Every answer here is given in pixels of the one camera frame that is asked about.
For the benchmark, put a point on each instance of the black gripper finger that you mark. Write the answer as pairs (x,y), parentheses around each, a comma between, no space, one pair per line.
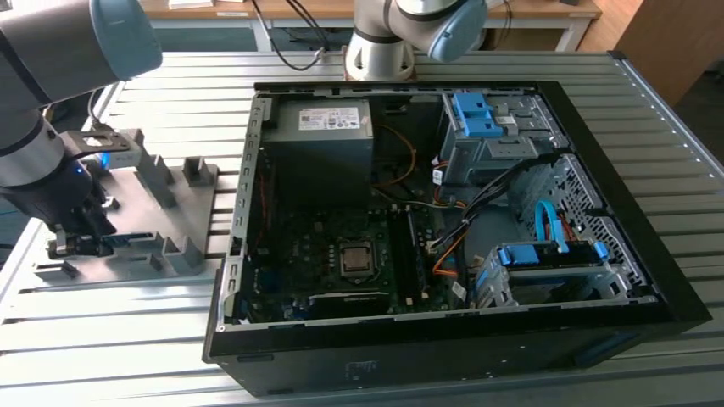
(61,246)

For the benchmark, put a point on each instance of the blue RAM stick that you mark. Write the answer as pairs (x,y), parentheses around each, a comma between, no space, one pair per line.
(118,241)

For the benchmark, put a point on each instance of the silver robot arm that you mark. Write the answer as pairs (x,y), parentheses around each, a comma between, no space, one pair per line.
(56,42)

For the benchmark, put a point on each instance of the black RAM slot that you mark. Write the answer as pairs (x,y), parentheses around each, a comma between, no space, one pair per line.
(398,254)

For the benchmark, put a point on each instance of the grey parts rack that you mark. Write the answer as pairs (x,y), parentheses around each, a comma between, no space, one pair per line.
(136,212)

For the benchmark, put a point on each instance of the green motherboard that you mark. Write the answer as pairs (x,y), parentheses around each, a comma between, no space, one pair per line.
(305,254)

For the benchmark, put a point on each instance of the grey power supply unit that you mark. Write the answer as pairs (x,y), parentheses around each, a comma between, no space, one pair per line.
(316,169)

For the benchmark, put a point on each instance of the wooden desk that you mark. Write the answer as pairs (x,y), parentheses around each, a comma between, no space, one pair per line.
(192,12)

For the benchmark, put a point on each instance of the white box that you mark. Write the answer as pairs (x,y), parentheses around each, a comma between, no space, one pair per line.
(189,4)

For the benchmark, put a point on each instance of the silver CPU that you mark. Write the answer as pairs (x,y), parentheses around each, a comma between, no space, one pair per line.
(357,258)

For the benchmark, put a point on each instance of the black graphics card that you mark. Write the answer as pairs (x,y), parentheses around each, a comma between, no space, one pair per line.
(350,303)

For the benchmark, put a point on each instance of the black PC case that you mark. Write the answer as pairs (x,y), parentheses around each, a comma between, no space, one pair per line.
(452,347)

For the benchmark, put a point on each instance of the blue disk carrier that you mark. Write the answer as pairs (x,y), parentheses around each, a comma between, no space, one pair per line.
(525,254)
(474,114)

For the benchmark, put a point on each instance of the grey metal drive cage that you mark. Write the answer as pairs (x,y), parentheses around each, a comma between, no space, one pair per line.
(565,275)
(497,157)

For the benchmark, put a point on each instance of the brown wooden cabinet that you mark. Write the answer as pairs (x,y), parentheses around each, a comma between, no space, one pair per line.
(678,42)

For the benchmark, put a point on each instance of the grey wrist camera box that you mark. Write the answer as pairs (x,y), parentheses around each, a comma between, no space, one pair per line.
(124,157)

